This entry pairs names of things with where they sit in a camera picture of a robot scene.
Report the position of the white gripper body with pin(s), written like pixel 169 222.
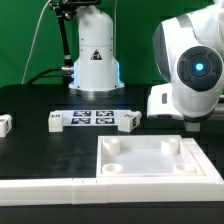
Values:
pixel 160 105

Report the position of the white square tabletop part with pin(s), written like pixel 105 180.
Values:
pixel 145 156

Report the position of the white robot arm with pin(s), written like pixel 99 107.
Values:
pixel 188 51

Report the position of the white L-shaped obstacle fence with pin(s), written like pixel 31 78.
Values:
pixel 209 187

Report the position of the fiducial marker sheet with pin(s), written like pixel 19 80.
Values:
pixel 91 117

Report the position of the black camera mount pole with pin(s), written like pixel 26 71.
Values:
pixel 65 10

